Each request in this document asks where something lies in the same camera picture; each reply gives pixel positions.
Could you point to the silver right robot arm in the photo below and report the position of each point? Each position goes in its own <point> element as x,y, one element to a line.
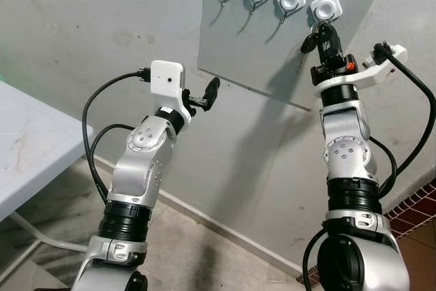
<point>347,148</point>

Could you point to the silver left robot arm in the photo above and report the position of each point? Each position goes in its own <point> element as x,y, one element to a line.
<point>139,161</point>

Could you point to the white plastic table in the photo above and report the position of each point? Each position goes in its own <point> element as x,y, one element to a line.
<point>27,141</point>

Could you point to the grey wall panel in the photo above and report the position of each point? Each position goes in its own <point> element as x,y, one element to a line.
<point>272,52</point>

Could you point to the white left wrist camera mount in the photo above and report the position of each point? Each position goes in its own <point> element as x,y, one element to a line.
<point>167,76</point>

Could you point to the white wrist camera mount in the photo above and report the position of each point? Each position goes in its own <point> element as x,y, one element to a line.
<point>371,73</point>
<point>167,76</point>

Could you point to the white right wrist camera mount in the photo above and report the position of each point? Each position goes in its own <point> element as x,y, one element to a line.
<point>371,73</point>

